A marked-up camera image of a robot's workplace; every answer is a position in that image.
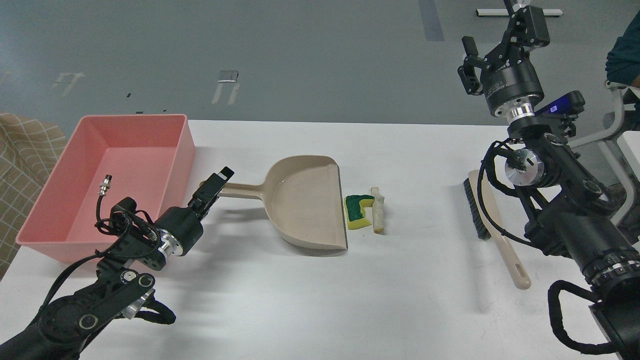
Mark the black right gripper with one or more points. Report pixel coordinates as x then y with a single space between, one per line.
512 81

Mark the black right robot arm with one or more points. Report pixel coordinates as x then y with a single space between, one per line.
569 211

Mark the beige checkered cloth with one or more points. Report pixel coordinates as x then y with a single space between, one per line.
29 150

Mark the beige hand brush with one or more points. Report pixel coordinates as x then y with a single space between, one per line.
488 223

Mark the white office chair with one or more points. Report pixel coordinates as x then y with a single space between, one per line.
624 168

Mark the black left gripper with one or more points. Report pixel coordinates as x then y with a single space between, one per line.
181 227

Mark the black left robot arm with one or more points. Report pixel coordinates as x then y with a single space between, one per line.
63 327

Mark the yellow green sponge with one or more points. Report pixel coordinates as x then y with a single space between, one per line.
355 210

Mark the beige plastic dustpan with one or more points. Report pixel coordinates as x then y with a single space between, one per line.
302 198

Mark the pink plastic bin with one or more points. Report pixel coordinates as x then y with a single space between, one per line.
149 157

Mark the white bread slice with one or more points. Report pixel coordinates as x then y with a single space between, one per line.
378 215

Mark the white side table edge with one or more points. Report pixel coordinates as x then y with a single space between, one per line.
629 144

